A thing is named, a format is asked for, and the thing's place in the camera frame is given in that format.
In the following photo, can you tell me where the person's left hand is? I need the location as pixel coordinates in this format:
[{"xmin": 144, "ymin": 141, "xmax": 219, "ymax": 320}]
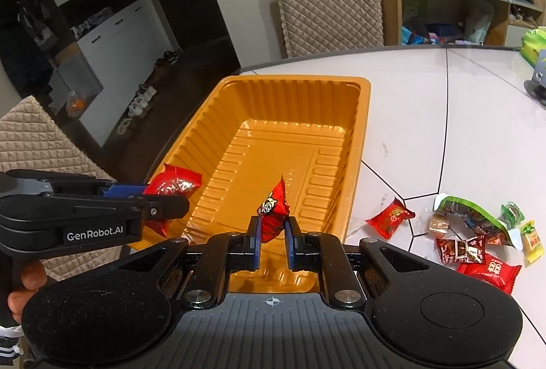
[{"xmin": 8, "ymin": 260, "xmax": 47, "ymax": 325}]

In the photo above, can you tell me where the dark red snack packet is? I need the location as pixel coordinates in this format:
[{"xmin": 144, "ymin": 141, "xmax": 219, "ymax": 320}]
[{"xmin": 435, "ymin": 235, "xmax": 487, "ymax": 266}]

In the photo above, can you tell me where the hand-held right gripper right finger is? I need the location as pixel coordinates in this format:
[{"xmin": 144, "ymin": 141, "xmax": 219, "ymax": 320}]
[{"xmin": 284, "ymin": 217, "xmax": 431, "ymax": 309}]

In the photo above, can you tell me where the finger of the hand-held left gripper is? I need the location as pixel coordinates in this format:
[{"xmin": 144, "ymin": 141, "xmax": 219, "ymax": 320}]
[
  {"xmin": 72, "ymin": 195, "xmax": 191, "ymax": 225},
  {"xmin": 43, "ymin": 177, "xmax": 148, "ymax": 200}
]

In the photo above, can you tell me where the grey phone stand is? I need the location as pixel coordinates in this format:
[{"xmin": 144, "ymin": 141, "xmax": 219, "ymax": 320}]
[{"xmin": 524, "ymin": 49, "xmax": 546, "ymax": 110}]

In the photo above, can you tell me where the orange plastic tray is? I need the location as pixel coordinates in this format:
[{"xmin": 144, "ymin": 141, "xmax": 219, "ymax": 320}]
[{"xmin": 128, "ymin": 74, "xmax": 372, "ymax": 294}]

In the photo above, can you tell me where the yellow snack packet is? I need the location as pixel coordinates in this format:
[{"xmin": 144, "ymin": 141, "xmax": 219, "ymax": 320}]
[{"xmin": 519, "ymin": 221, "xmax": 545, "ymax": 264}]

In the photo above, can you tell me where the quilted beige chair seat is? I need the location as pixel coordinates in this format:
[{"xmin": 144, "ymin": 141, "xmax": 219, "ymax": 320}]
[{"xmin": 0, "ymin": 95, "xmax": 125, "ymax": 281}]

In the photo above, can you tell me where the red candy packet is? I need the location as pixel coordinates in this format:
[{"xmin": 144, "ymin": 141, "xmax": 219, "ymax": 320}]
[
  {"xmin": 143, "ymin": 163, "xmax": 203, "ymax": 238},
  {"xmin": 256, "ymin": 176, "xmax": 292, "ymax": 244}
]

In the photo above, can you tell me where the green tissue pack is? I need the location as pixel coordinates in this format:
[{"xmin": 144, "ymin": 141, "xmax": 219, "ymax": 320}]
[{"xmin": 521, "ymin": 28, "xmax": 546, "ymax": 67}]

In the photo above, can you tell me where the red green-print snack packet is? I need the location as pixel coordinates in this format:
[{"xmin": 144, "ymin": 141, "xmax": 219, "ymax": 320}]
[{"xmin": 364, "ymin": 198, "xmax": 416, "ymax": 240}]

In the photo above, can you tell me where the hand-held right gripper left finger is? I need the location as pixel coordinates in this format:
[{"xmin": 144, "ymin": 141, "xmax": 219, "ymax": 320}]
[{"xmin": 114, "ymin": 216, "xmax": 262, "ymax": 311}]

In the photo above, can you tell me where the red white-print snack packet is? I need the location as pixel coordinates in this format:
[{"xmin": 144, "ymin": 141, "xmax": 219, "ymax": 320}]
[{"xmin": 456, "ymin": 256, "xmax": 523, "ymax": 295}]

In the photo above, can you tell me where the small green candy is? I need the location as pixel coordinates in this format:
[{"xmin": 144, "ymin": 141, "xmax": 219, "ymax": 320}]
[{"xmin": 501, "ymin": 202, "xmax": 527, "ymax": 227}]

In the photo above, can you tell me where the small beige snack packet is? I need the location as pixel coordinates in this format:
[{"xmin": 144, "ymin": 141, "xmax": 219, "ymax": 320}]
[{"xmin": 428, "ymin": 213, "xmax": 451, "ymax": 236}]

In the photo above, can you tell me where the clear striped candy packet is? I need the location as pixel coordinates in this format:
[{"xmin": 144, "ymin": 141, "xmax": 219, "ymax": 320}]
[{"xmin": 461, "ymin": 214, "xmax": 491, "ymax": 236}]

